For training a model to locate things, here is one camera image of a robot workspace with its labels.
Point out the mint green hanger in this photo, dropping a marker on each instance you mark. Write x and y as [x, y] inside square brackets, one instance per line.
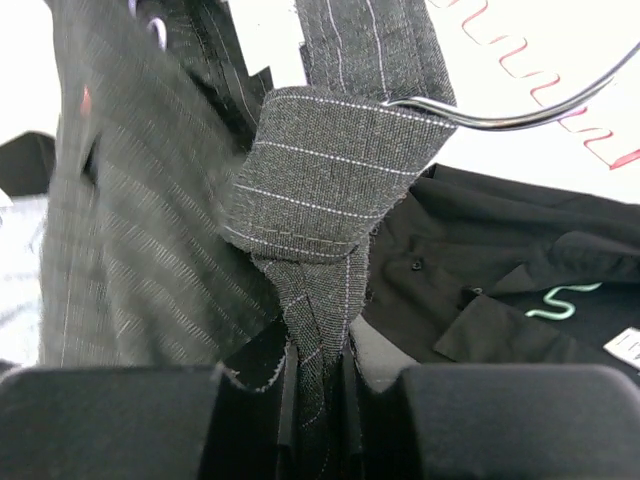
[557, 309]

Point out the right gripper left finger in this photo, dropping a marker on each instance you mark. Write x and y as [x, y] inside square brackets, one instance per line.
[233, 420]

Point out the black plain shirt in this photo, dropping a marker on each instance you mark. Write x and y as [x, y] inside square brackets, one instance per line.
[458, 262]

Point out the pink hanger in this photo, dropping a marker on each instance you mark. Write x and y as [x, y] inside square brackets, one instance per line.
[511, 57]

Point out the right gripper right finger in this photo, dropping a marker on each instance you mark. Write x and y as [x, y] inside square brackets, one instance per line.
[405, 420]

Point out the black pinstripe shirt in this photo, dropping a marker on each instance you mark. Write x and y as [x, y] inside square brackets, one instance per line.
[191, 205]

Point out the grey shirt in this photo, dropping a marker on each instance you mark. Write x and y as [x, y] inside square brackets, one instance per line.
[22, 227]

